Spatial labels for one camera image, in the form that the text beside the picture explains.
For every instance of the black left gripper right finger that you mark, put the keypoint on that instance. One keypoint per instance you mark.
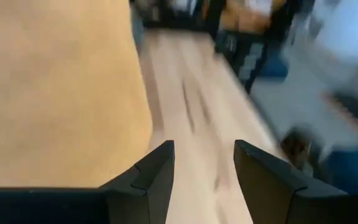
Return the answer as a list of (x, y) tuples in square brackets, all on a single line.
[(269, 193)]

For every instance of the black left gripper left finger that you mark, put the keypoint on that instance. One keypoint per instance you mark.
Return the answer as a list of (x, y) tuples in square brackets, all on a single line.
[(148, 193)]

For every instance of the orange towel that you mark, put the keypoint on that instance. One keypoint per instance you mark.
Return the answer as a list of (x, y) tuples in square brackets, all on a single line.
[(57, 93)]

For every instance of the blue box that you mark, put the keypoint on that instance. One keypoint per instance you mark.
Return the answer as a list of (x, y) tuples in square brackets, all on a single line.
[(353, 171)]

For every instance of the small blue object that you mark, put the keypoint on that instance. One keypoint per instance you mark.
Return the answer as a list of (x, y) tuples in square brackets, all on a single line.
[(273, 67)]

